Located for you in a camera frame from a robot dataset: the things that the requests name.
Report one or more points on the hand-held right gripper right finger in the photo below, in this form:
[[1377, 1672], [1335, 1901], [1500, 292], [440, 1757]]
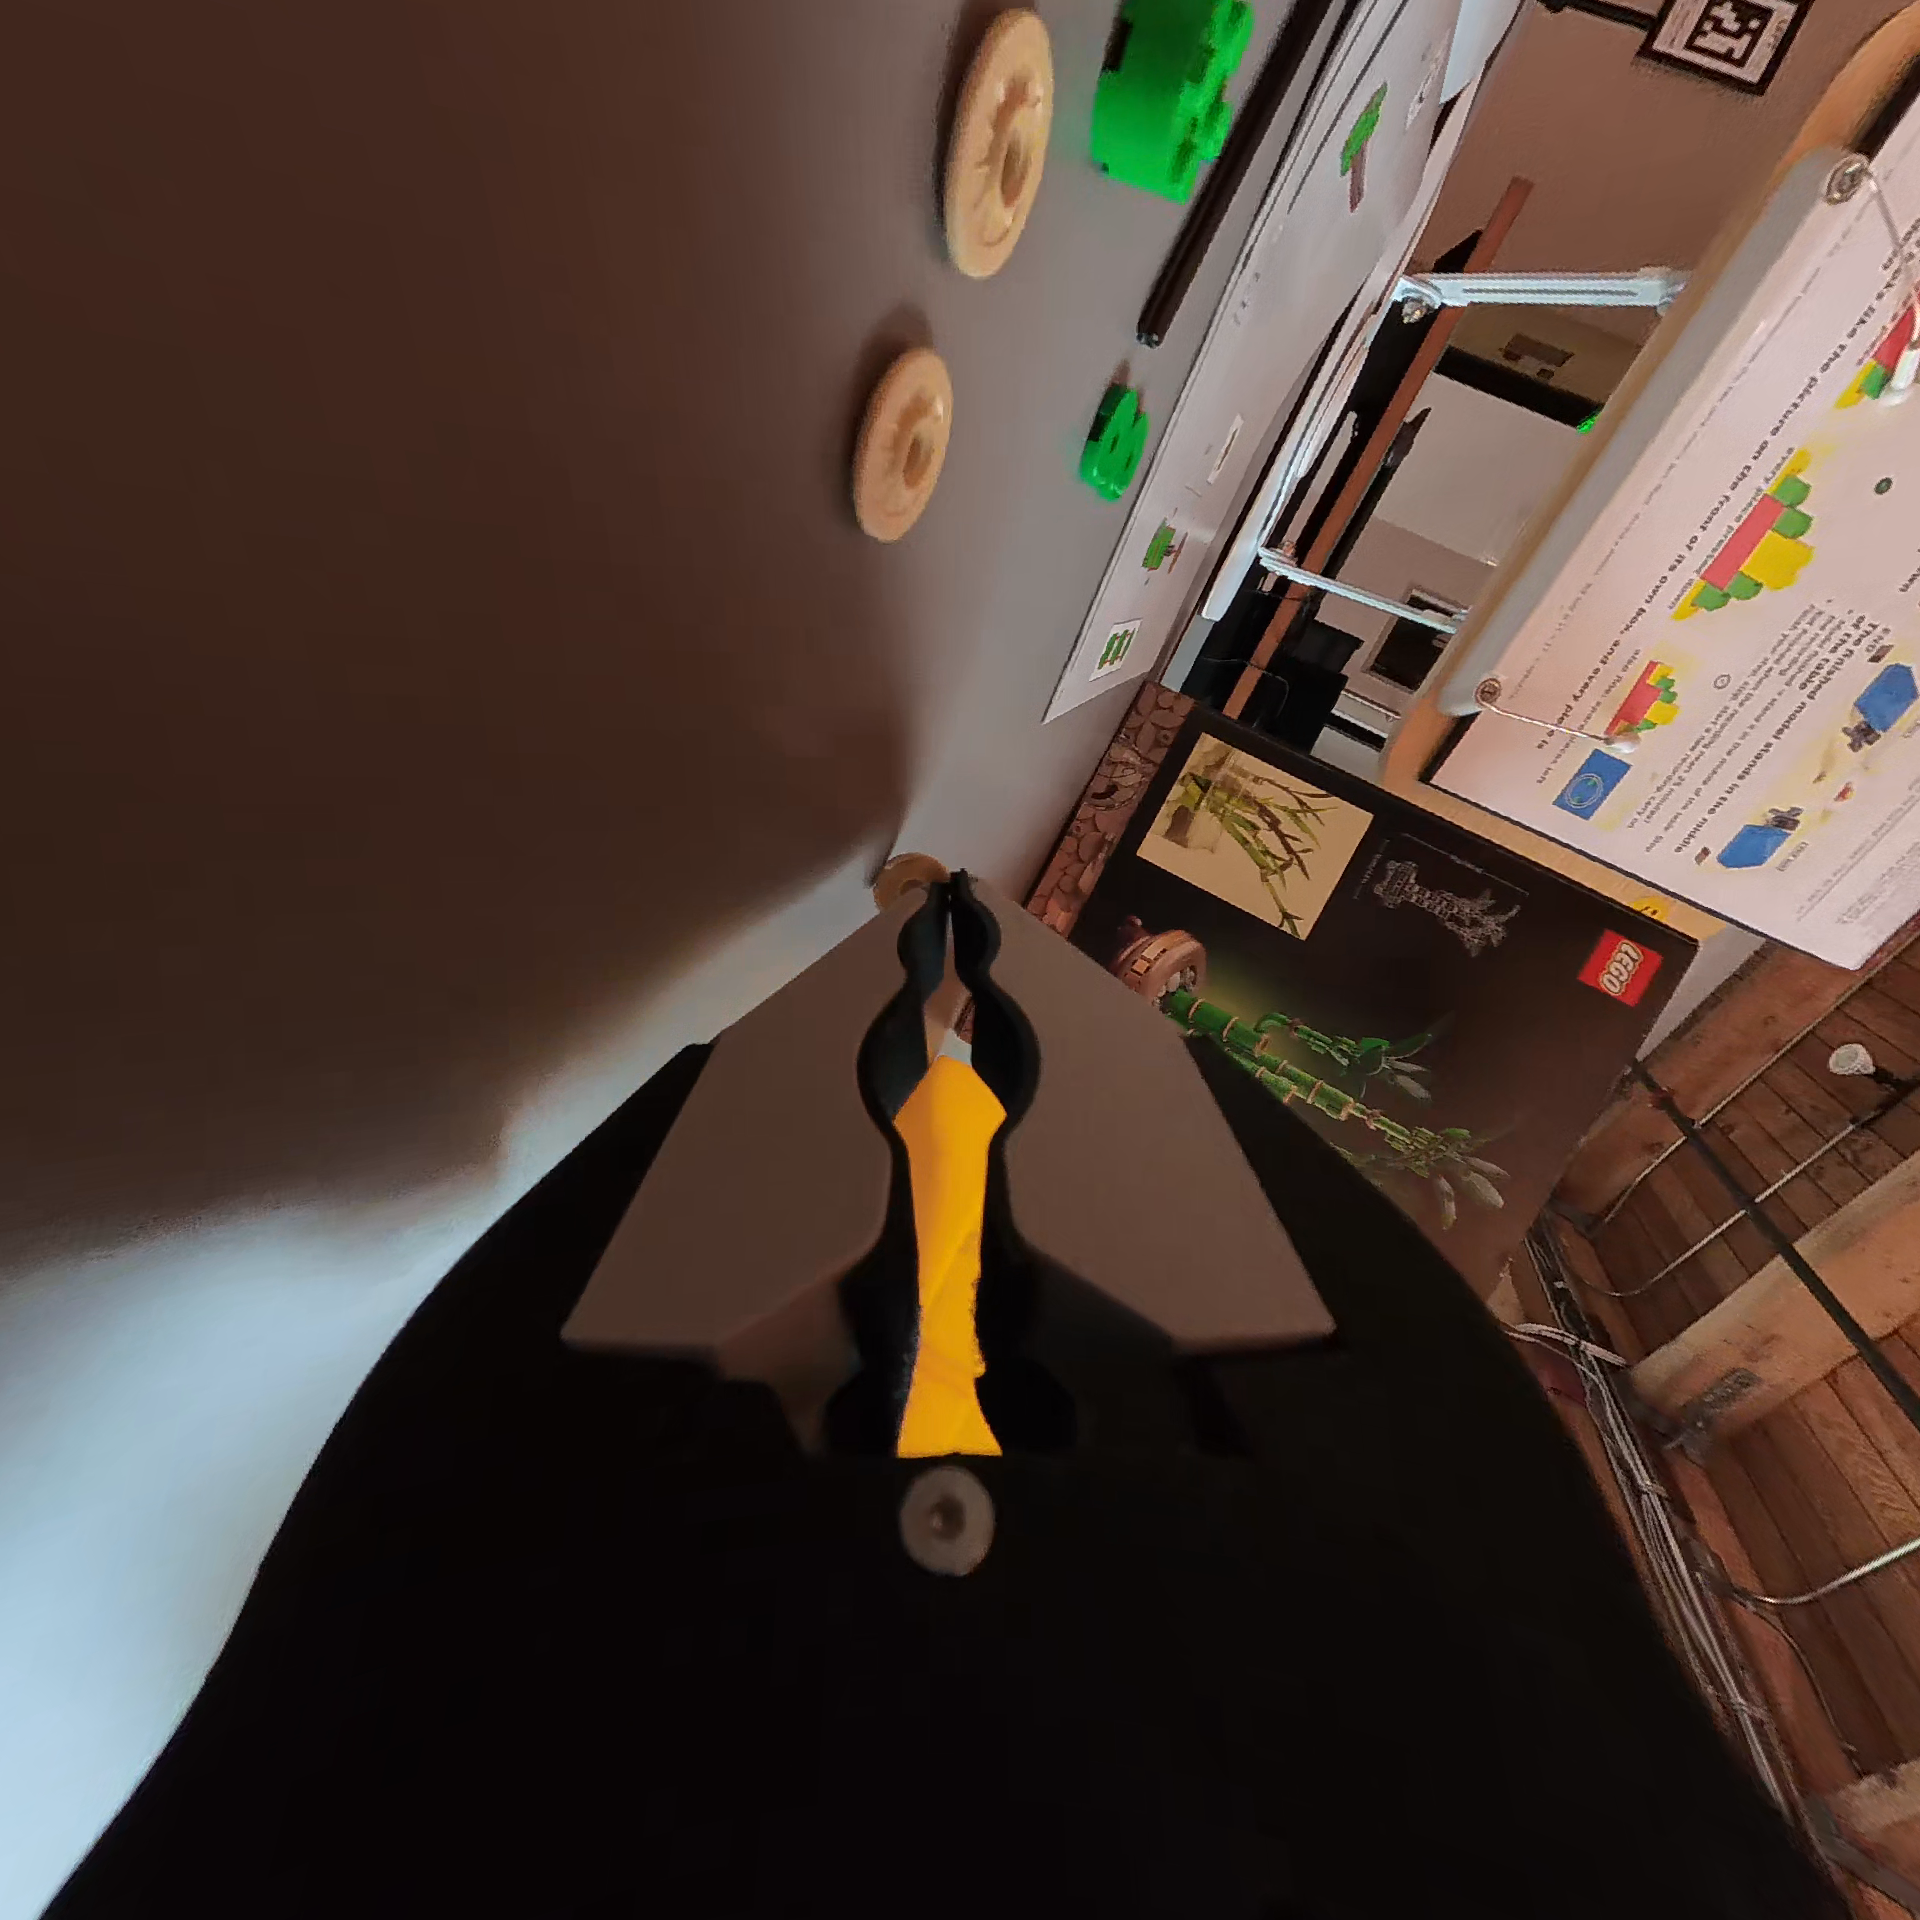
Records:
[[1155, 1201]]

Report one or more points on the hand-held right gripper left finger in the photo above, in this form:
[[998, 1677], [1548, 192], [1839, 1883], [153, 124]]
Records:
[[750, 1201]]

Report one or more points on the tan round toy plate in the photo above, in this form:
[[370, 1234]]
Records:
[[903, 447], [908, 874], [998, 143]]

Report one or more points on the grey desk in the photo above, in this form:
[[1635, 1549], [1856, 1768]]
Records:
[[375, 600]]

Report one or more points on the dark bamboo set box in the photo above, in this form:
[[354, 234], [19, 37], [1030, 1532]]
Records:
[[1350, 961]]

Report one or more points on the green round toy brick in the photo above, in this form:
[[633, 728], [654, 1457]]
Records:
[[1113, 440], [1171, 89]]

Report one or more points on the printed instruction board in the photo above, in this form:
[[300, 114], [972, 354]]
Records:
[[1724, 600]]

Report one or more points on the open instruction booklet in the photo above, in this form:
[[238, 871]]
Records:
[[1306, 300]]

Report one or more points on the black toy axle rod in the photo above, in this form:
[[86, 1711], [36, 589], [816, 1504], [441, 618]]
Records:
[[1224, 194]]

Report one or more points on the black white marker tag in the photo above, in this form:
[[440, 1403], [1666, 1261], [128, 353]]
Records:
[[1724, 37]]

